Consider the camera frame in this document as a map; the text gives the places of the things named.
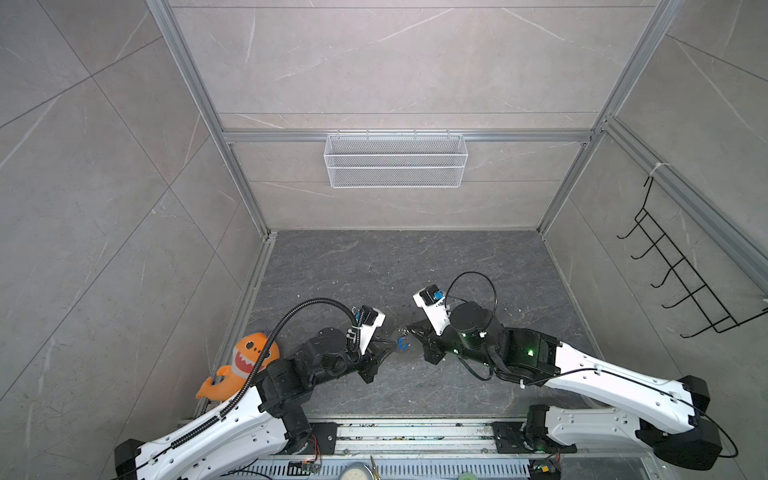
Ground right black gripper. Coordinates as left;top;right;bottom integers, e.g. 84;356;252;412
405;317;499;370

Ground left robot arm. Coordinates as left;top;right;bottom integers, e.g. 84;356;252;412
114;328;396;479

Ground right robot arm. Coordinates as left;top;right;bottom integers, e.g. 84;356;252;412
408;289;722;471

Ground orange plush shark toy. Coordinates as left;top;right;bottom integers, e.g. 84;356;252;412
196;332;268;402

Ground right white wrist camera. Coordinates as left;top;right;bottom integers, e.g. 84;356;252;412
413;284;450;336

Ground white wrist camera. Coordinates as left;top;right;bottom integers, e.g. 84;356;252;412
349;305;386;355
413;284;450;336

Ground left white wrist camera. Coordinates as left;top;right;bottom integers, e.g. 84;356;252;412
349;305;386;355

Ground right black camera cable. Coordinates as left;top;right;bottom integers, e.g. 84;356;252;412
442;271;499;328

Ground black corrugated cable conduit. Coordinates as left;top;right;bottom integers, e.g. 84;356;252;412
167;297;359;451

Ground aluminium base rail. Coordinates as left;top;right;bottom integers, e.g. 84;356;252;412
157;416;667;480

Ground white wire mesh basket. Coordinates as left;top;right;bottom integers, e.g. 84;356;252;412
323;133;468;189

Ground black wire hook rack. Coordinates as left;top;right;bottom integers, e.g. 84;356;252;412
616;176;767;339

